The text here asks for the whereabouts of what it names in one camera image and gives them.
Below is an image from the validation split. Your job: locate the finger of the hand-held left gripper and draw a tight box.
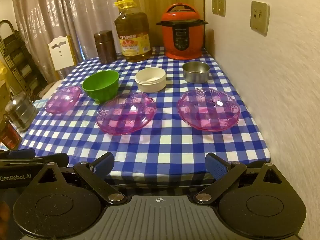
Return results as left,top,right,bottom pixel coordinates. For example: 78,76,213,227
0,148,36,159
32,152,70,168

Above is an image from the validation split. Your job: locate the brown cylindrical canister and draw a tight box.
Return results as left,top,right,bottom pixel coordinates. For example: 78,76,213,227
94,29,117,65

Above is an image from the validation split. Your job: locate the green plastic bowl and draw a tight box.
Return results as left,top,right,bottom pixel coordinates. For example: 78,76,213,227
82,70,120,103

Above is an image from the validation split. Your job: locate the sheer shiny curtain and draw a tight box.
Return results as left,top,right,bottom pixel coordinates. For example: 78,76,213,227
11,0,120,83

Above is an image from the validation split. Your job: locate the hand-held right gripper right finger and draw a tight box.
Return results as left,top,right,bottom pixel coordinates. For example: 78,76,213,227
194,152,288,204

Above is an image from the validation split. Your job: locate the white chair back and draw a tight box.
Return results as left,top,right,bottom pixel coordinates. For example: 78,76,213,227
40,35,78,97

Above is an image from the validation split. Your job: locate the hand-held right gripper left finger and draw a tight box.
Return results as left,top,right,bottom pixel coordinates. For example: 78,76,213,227
30,152,127,204

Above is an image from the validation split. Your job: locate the red electric pressure cooker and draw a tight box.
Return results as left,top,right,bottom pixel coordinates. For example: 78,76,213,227
156,4,209,60

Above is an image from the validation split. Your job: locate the stainless steel tiered container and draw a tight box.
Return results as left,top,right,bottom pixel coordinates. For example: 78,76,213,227
4,91,38,132

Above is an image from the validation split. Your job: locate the purple transparent plastic plate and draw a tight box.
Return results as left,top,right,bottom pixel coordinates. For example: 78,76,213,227
45,85,82,114
177,88,241,132
96,92,157,136

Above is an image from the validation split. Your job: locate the beige wall socket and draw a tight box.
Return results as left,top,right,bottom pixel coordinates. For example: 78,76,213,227
250,0,270,36

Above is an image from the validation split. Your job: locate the large cooking oil bottle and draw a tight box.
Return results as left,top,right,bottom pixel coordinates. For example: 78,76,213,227
114,0,153,63

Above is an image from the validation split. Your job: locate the blue white checked tablecloth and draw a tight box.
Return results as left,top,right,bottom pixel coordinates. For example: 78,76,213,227
19,45,272,180

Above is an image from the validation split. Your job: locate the white plastic bowl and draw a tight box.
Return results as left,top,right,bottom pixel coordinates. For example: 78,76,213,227
135,67,167,93

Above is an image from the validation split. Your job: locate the stainless steel bowl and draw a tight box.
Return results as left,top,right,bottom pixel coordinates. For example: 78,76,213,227
182,61,210,84

